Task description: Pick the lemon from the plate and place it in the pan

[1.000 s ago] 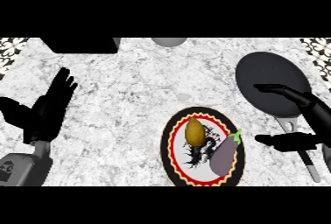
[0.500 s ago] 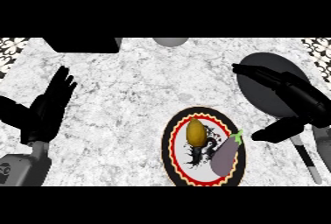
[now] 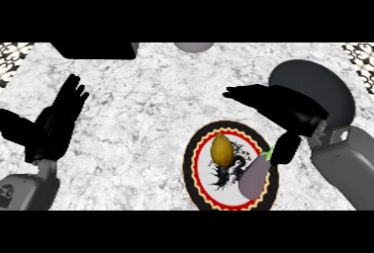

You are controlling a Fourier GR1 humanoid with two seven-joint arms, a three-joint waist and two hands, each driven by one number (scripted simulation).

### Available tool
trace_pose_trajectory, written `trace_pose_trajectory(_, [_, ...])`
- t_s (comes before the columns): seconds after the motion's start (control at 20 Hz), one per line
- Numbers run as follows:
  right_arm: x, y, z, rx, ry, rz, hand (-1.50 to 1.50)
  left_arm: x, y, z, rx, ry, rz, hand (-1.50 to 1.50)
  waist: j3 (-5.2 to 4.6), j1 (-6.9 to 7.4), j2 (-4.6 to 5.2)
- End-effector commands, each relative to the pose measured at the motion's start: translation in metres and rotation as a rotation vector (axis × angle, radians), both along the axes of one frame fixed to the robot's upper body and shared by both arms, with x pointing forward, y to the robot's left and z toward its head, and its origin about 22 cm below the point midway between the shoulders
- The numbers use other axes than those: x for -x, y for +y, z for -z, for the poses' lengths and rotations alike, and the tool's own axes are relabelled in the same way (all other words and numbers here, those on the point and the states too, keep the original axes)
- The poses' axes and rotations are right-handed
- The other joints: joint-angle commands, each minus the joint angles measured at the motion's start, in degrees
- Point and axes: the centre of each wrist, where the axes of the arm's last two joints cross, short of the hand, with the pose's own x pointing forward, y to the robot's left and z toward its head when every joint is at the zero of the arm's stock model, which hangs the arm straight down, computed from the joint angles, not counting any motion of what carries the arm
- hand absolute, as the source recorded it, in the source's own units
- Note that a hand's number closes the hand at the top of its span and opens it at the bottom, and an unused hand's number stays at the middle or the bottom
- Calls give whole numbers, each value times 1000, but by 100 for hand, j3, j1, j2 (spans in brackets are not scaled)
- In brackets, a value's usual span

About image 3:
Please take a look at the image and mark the yellow lemon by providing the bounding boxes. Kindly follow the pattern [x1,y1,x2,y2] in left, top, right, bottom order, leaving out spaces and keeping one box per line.
[208,132,235,168]

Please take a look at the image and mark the black appliance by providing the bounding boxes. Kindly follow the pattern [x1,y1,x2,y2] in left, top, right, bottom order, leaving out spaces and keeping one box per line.
[50,42,140,60]

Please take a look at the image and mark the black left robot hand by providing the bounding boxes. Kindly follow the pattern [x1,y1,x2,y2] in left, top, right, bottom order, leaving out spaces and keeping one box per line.
[0,73,90,164]

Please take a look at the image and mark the purple eggplant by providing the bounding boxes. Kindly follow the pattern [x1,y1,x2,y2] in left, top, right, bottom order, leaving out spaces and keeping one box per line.
[236,146,276,202]

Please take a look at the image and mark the black-rimmed patterned plate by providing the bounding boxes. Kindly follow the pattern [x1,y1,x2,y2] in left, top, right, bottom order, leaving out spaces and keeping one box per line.
[183,120,281,211]

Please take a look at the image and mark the dark grey pan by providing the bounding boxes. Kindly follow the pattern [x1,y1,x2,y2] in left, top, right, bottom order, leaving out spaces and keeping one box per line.
[267,58,358,131]

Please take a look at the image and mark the grey round object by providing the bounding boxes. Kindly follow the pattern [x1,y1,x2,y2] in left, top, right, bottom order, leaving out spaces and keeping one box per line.
[173,42,214,54]

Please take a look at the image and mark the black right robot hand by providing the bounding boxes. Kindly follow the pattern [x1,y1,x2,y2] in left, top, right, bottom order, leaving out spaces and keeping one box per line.
[222,84,329,166]

